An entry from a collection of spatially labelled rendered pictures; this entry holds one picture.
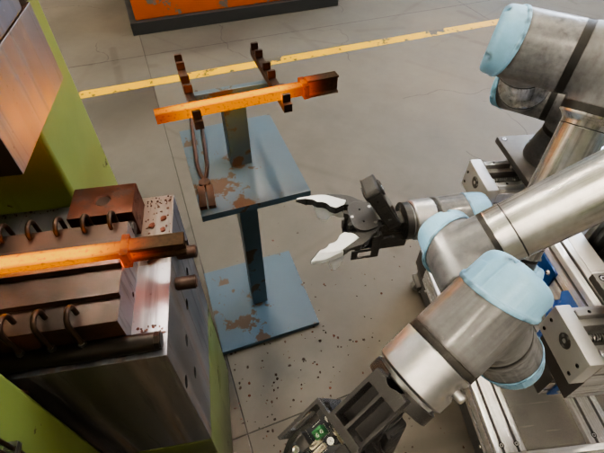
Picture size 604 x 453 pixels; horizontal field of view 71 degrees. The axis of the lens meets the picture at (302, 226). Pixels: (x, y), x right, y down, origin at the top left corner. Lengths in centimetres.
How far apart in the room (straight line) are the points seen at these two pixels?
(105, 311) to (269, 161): 70
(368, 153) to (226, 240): 102
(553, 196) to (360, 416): 33
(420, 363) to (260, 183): 87
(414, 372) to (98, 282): 53
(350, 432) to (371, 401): 3
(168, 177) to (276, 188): 138
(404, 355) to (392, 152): 224
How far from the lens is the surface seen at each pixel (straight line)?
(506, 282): 41
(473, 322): 40
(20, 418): 77
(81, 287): 76
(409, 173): 246
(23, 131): 53
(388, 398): 39
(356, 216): 75
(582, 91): 82
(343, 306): 182
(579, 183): 56
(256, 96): 102
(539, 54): 81
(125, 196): 89
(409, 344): 41
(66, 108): 107
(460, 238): 55
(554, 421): 160
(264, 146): 131
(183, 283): 84
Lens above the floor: 155
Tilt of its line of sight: 48 degrees down
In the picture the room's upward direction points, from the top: straight up
